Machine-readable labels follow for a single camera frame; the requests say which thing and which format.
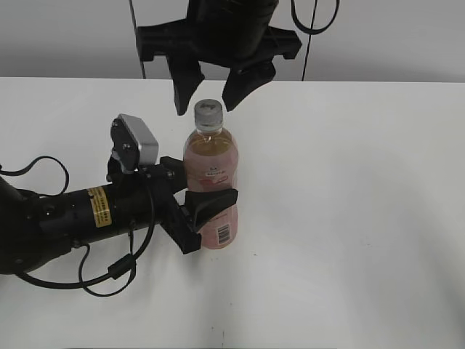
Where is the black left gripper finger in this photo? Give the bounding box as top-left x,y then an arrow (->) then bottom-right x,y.
160,156 -> 187,192
185,188 -> 238,232

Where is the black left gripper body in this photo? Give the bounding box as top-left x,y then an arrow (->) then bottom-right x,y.
105,155 -> 203,255

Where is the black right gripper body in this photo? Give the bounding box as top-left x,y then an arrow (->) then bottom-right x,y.
136,19 -> 302,69

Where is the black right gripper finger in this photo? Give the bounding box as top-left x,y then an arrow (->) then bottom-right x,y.
167,56 -> 205,116
222,61 -> 276,111

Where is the pink label tea bottle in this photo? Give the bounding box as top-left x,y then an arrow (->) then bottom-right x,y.
182,123 -> 240,250

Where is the white bottle cap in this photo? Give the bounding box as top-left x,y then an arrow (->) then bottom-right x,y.
194,99 -> 223,129

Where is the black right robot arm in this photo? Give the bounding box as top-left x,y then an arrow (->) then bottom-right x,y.
136,1 -> 302,116

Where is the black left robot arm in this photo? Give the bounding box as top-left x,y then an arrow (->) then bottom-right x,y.
1,156 -> 238,275

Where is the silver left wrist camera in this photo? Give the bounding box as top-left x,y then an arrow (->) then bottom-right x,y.
110,113 -> 159,174

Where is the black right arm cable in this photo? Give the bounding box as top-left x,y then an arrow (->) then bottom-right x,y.
290,0 -> 342,36

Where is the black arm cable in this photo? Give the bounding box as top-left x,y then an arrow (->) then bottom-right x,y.
290,0 -> 342,36
0,156 -> 155,298

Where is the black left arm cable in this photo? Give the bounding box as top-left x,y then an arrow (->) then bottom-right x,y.
0,156 -> 155,298

